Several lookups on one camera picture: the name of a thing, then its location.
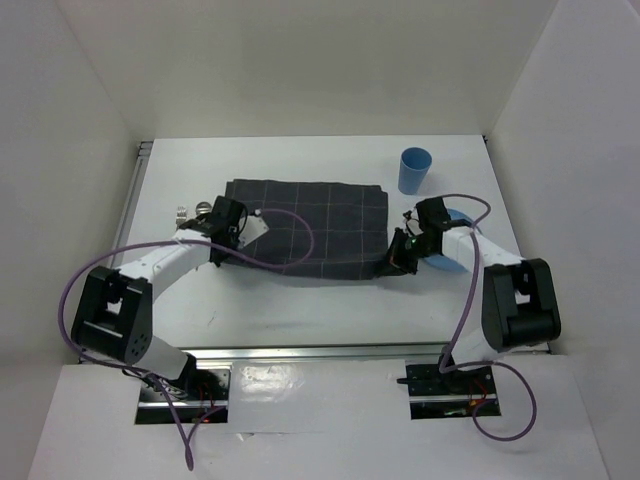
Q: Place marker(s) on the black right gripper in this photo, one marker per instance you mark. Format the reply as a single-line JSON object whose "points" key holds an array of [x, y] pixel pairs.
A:
{"points": [[397, 259]]}

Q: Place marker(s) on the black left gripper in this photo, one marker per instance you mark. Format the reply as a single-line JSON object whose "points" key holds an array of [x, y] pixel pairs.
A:
{"points": [[219, 258]]}

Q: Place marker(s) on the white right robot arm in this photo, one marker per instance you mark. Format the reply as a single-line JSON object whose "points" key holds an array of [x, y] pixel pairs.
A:
{"points": [[511, 301]]}

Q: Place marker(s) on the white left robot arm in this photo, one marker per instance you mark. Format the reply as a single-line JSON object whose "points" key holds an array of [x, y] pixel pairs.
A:
{"points": [[115, 314]]}

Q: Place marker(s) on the silver metal spoon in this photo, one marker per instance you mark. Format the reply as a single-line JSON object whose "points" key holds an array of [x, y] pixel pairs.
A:
{"points": [[203, 208]]}

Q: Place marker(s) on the blue plastic plate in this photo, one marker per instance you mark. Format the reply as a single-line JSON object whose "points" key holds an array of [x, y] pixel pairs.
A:
{"points": [[458, 254]]}

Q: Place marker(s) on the silver metal fork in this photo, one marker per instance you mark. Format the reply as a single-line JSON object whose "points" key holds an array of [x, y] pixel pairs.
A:
{"points": [[181, 215]]}

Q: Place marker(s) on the blue plastic cup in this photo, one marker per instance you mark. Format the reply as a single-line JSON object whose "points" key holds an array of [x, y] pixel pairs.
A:
{"points": [[415, 163]]}

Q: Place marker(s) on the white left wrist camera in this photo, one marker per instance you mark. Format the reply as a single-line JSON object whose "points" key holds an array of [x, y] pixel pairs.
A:
{"points": [[255, 227]]}

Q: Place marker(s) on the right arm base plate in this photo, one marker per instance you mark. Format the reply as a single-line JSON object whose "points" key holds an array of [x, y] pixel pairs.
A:
{"points": [[433, 395]]}

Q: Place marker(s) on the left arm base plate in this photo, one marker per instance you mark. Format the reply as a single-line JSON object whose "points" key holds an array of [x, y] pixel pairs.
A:
{"points": [[210, 395]]}

